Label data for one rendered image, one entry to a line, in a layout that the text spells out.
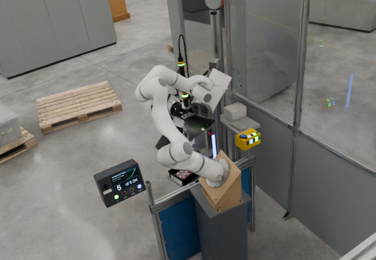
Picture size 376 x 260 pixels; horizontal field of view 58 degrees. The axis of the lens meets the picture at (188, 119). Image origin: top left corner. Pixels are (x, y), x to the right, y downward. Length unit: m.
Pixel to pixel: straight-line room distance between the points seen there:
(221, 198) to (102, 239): 1.65
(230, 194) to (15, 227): 2.50
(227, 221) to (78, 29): 6.48
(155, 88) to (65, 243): 2.11
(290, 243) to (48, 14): 6.37
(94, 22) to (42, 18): 1.14
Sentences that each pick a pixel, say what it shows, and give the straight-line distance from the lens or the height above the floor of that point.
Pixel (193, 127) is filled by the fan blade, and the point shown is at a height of 1.18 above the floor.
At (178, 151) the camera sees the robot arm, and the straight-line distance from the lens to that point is 1.83.
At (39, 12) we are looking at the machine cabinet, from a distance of 7.74.
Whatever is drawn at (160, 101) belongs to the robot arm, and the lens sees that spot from 1.88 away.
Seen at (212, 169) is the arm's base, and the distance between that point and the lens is 2.04.
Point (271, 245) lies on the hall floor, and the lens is 3.19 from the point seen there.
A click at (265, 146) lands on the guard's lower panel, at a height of 0.62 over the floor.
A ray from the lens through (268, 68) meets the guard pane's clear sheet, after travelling 2.80.
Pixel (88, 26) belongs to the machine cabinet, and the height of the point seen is 0.58.
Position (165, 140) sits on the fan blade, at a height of 1.01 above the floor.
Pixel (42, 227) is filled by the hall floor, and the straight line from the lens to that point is 3.82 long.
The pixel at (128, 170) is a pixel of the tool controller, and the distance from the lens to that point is 2.07.
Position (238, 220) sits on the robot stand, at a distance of 2.31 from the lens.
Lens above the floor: 2.51
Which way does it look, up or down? 31 degrees down
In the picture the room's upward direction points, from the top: 7 degrees counter-clockwise
